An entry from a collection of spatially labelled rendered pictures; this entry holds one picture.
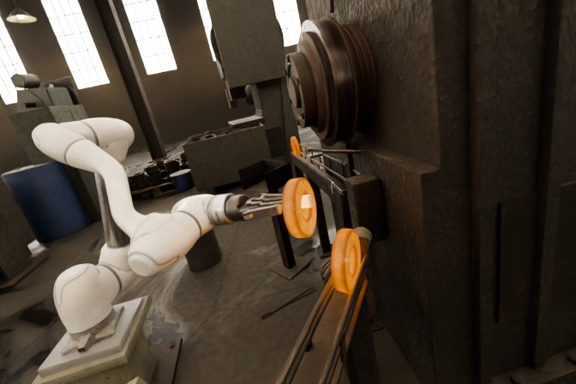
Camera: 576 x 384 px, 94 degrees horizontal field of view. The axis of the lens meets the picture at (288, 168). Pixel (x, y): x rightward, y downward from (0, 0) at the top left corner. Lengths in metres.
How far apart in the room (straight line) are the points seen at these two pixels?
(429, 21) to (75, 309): 1.44
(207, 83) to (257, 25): 7.56
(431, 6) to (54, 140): 1.11
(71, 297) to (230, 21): 3.16
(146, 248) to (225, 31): 3.22
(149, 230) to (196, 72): 10.59
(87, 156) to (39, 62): 12.01
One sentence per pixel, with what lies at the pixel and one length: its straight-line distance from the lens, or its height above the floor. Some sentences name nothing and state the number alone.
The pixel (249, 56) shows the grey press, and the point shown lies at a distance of 3.68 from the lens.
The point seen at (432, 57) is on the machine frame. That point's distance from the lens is 0.73.
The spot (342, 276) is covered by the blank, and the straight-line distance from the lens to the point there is 0.66.
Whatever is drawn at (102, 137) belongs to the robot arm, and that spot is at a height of 1.11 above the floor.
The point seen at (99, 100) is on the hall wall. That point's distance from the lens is 12.21.
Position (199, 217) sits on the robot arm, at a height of 0.86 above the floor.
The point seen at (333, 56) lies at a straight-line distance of 0.90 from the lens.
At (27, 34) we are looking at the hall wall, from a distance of 13.22.
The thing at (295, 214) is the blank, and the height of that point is 0.86.
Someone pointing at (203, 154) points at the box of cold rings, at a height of 0.56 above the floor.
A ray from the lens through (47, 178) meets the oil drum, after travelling 4.16.
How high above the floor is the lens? 1.15
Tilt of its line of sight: 17 degrees down
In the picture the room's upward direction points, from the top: 13 degrees counter-clockwise
